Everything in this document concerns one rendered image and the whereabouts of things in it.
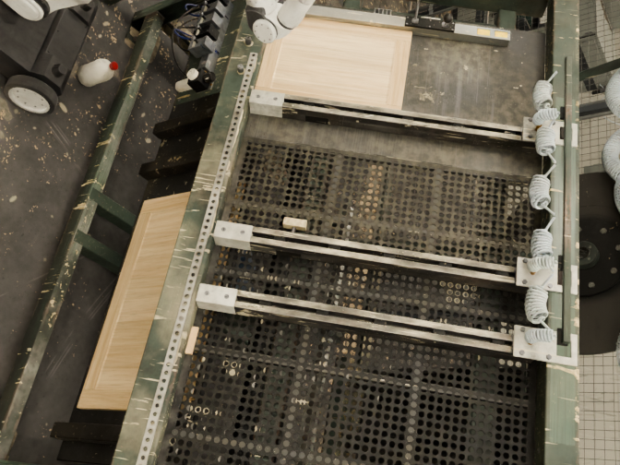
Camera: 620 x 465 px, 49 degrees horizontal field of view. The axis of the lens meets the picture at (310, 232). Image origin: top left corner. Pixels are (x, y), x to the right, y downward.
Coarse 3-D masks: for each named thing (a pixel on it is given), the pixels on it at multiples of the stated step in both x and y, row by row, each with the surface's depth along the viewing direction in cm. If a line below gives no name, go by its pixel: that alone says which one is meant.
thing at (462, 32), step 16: (304, 16) 280; (320, 16) 278; (336, 16) 278; (352, 16) 278; (368, 16) 278; (384, 16) 278; (416, 32) 277; (432, 32) 276; (448, 32) 274; (464, 32) 274
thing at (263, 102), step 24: (264, 96) 255; (288, 96) 255; (312, 120) 258; (336, 120) 255; (360, 120) 253; (384, 120) 250; (408, 120) 250; (432, 120) 251; (456, 120) 250; (528, 120) 246; (480, 144) 253; (504, 144) 250; (528, 144) 248; (576, 144) 241
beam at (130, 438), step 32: (256, 64) 265; (224, 96) 258; (224, 128) 252; (224, 160) 245; (192, 192) 239; (224, 192) 240; (192, 224) 234; (192, 256) 228; (160, 320) 218; (192, 320) 221; (160, 352) 213; (128, 416) 205; (160, 416) 205; (128, 448) 200; (160, 448) 205
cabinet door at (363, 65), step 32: (320, 32) 277; (352, 32) 276; (384, 32) 276; (288, 64) 270; (320, 64) 270; (352, 64) 269; (384, 64) 269; (320, 96) 262; (352, 96) 262; (384, 96) 262
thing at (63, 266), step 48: (192, 0) 324; (144, 48) 317; (192, 144) 300; (144, 192) 303; (288, 192) 315; (384, 192) 370; (48, 288) 264; (48, 336) 258; (0, 432) 238; (96, 432) 239
